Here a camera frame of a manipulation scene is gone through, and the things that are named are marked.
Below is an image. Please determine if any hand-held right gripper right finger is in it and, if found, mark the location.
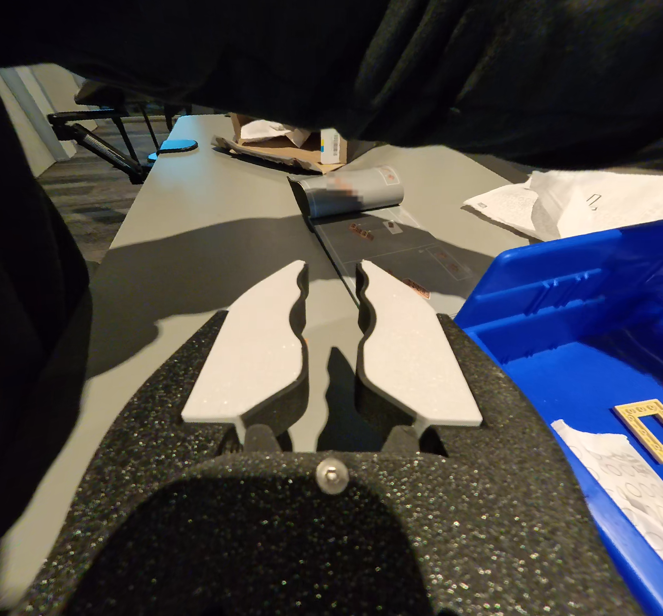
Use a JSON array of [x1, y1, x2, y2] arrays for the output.
[[356, 260, 483, 443]]

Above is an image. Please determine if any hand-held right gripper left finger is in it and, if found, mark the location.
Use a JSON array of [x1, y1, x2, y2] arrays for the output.
[[181, 260, 310, 443]]

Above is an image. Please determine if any blue plastic bin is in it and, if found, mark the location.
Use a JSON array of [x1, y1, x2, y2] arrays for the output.
[[455, 220, 663, 616]]

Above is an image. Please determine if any grey instruction booklet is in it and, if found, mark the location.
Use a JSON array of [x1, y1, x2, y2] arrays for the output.
[[287, 166, 488, 311]]

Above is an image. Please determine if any torn white paper bag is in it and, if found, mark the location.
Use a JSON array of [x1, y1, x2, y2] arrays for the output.
[[550, 419, 663, 560]]

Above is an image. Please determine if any cardboard box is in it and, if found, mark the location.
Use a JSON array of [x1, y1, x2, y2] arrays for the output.
[[211, 113, 358, 174]]

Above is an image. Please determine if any small white labelled box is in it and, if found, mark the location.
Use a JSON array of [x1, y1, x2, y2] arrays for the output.
[[320, 128, 348, 165]]

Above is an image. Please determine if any white packing paper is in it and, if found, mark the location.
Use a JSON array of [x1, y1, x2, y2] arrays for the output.
[[239, 119, 311, 145]]

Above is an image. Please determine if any plain white paper bag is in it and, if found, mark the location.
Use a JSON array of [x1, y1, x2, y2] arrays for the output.
[[528, 170, 663, 242]]

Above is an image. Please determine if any black metal stand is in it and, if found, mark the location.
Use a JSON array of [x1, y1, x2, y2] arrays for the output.
[[47, 106, 158, 185]]

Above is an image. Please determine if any tan frame toy brick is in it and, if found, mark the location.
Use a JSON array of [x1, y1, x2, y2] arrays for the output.
[[614, 401, 663, 465]]

